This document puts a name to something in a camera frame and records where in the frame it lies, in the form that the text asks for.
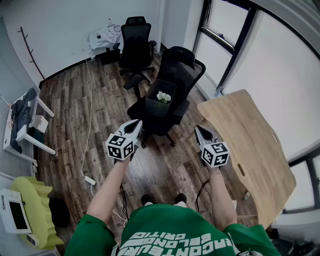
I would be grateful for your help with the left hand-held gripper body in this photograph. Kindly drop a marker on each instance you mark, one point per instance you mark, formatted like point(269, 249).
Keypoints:
point(117, 147)

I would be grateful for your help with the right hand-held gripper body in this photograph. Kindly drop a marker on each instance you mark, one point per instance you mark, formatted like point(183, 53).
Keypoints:
point(215, 155)

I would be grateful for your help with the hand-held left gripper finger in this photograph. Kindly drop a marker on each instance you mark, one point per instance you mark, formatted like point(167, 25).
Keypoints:
point(138, 130)
point(127, 124)

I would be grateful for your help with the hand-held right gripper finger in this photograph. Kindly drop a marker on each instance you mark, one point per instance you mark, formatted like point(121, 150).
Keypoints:
point(197, 135)
point(213, 136)

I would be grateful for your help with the black plastic bin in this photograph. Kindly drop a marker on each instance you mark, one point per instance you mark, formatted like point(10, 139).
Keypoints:
point(157, 109)

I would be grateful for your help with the white flowers bunch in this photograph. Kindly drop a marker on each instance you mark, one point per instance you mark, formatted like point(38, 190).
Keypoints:
point(163, 96)

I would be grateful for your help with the person's left forearm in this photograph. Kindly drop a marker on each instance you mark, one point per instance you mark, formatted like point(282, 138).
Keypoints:
point(110, 190)

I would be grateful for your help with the person's right forearm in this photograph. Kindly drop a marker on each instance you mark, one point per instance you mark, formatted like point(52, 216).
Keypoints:
point(221, 200)

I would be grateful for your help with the light wooden desk top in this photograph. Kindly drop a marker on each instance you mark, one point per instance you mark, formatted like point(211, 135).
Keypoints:
point(250, 150)

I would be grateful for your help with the small white box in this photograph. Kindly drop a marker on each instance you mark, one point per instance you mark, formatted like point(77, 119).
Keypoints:
point(40, 123)

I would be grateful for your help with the white power adapter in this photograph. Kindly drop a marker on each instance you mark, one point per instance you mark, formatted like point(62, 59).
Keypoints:
point(90, 180)

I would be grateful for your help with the person's right black shoe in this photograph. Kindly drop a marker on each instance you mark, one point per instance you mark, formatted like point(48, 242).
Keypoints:
point(180, 198)

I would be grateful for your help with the person's black shoe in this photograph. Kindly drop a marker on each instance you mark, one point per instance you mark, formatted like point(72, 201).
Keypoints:
point(180, 198)
point(147, 198)

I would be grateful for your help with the person's left black shoe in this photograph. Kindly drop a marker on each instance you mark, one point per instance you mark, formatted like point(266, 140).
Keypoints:
point(147, 198)

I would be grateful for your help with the black office chair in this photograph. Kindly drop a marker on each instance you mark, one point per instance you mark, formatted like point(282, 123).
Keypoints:
point(136, 42)
point(180, 67)

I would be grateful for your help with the dark green round bin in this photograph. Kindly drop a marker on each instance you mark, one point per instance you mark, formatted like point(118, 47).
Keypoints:
point(39, 136)

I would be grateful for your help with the white side table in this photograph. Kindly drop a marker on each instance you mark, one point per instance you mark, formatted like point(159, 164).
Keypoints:
point(45, 108)

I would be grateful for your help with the person's green t-shirt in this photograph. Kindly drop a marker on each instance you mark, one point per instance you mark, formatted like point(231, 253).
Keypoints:
point(162, 220)

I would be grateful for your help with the white crumpled garment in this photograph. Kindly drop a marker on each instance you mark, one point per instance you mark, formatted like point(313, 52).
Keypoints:
point(105, 41)

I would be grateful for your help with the large white window blind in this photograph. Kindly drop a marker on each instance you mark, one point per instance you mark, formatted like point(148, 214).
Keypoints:
point(275, 75)

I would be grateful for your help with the black framed window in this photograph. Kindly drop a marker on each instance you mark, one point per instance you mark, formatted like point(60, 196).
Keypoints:
point(237, 47)
point(303, 185)

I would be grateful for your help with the yellow-green cushion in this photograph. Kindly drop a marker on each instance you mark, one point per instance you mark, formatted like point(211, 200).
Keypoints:
point(37, 200)

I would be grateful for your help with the dark grey clothing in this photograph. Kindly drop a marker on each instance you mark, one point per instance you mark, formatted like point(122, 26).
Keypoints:
point(22, 112)

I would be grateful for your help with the thin brown coat rack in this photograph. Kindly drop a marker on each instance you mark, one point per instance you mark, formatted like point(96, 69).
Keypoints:
point(31, 53)

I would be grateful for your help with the white device with screen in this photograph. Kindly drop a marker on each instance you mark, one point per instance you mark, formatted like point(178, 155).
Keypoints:
point(7, 207)

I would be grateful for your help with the small white device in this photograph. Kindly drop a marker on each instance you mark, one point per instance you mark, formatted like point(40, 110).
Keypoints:
point(32, 240)

